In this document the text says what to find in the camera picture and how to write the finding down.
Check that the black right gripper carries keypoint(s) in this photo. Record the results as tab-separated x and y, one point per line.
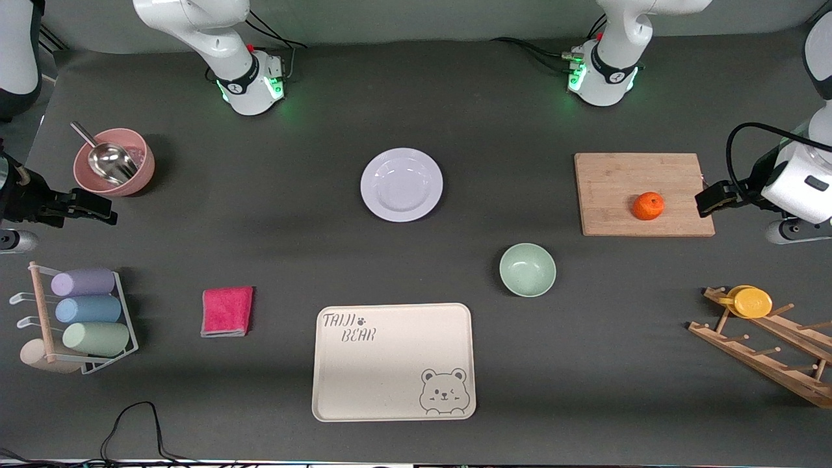
25	199

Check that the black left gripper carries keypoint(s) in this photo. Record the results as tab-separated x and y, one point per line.
747	190

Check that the orange fruit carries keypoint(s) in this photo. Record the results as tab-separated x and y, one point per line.
649	206

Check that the white round plate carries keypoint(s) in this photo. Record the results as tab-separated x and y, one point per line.
402	185

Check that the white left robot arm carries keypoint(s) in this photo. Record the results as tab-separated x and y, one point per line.
608	75

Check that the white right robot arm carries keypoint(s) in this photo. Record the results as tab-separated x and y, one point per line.
244	78

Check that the metal scoop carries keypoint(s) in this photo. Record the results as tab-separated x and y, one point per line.
110	162

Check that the pink bowl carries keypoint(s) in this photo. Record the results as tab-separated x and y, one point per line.
140	172

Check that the purple cup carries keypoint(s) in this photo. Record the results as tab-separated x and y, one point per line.
83	282

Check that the wooden cutting board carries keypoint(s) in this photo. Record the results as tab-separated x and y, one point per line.
624	182

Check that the blue cup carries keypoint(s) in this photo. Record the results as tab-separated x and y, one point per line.
88	309

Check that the yellow cup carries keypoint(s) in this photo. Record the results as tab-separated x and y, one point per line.
753	303

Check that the green cup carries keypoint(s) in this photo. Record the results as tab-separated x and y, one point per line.
96	338

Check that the beige cup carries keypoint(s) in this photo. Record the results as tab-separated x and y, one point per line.
36	356

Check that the pink folded cloth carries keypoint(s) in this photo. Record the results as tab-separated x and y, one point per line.
227	312

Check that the wooden peg rack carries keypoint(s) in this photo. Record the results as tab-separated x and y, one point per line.
767	364

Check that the pale green bowl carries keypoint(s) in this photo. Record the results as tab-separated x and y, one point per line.
527	270

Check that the beige bear tray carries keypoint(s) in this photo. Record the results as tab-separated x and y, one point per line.
390	370

